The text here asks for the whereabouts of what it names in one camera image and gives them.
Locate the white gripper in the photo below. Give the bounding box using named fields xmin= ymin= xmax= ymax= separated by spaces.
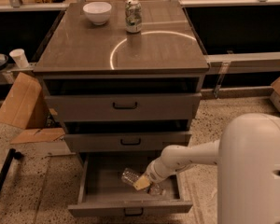
xmin=133 ymin=160 xmax=168 ymax=190

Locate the clear plastic water bottle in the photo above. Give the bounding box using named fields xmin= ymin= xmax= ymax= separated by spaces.
xmin=121 ymin=168 xmax=165 ymax=196

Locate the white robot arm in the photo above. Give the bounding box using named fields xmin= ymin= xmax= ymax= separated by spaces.
xmin=134 ymin=113 xmax=280 ymax=224

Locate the middle grey drawer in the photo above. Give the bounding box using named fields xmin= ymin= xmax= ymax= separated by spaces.
xmin=64 ymin=132 xmax=190 ymax=152

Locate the grey drawer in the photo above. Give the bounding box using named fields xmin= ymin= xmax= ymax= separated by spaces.
xmin=64 ymin=132 xmax=190 ymax=152
xmin=68 ymin=151 xmax=192 ymax=217
xmin=46 ymin=93 xmax=201 ymax=122

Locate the bottom grey drawer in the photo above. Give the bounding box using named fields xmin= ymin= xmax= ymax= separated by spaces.
xmin=68 ymin=151 xmax=192 ymax=217

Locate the top grey drawer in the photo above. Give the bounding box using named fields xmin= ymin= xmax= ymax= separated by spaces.
xmin=46 ymin=93 xmax=201 ymax=122

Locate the grey drawer cabinet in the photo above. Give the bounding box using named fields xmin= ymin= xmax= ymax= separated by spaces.
xmin=33 ymin=0 xmax=210 ymax=218

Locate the flat cardboard piece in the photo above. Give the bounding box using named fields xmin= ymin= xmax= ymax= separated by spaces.
xmin=10 ymin=128 xmax=64 ymax=145

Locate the black metal stand leg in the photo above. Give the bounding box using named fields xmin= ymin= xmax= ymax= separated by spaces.
xmin=0 ymin=148 xmax=23 ymax=192

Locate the brown cardboard box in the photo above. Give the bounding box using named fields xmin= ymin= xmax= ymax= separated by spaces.
xmin=0 ymin=73 xmax=49 ymax=129

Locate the crumpled soda can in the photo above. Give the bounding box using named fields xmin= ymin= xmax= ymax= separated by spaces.
xmin=125 ymin=0 xmax=142 ymax=34

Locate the white ceramic bowl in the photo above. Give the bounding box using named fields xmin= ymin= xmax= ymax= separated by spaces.
xmin=83 ymin=2 xmax=112 ymax=25

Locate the white paper cup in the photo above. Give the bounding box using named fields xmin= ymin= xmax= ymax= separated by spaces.
xmin=9 ymin=49 xmax=29 ymax=68

